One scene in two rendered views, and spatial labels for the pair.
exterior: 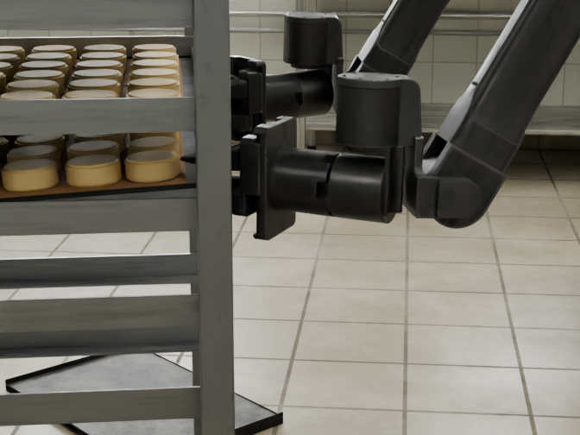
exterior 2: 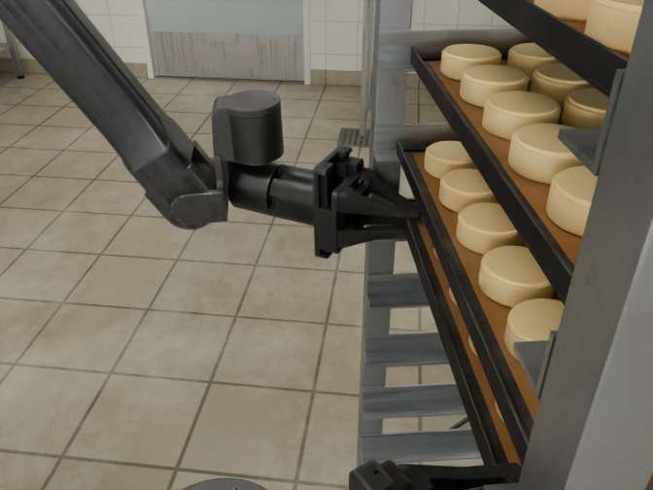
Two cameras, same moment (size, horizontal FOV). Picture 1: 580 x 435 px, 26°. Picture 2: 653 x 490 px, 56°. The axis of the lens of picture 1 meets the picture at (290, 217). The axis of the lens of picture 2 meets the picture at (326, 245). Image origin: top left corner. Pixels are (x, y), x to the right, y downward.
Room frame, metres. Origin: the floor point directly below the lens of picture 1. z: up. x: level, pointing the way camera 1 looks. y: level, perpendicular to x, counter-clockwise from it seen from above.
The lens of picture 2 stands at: (1.66, 0.02, 1.30)
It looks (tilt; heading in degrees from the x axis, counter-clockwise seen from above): 33 degrees down; 182
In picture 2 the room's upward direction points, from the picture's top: straight up
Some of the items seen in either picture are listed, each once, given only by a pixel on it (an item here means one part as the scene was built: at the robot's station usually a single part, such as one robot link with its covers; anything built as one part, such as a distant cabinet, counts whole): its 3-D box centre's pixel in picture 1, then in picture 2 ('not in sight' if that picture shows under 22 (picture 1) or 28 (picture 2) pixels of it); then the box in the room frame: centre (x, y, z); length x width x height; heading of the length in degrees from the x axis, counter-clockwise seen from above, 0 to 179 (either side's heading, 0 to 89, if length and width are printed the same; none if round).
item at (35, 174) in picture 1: (30, 175); not in sight; (1.11, 0.24, 0.99); 0.05 x 0.05 x 0.02
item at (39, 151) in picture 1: (34, 160); not in sight; (1.17, 0.25, 0.99); 0.05 x 0.05 x 0.02
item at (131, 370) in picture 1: (140, 400); not in sight; (2.81, 0.36, 0.02); 0.60 x 0.40 x 0.03; 41
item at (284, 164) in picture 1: (300, 180); (311, 197); (1.09, -0.01, 0.99); 0.07 x 0.07 x 0.10; 66
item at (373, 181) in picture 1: (365, 180); (260, 181); (1.06, -0.07, 0.99); 0.07 x 0.06 x 0.07; 66
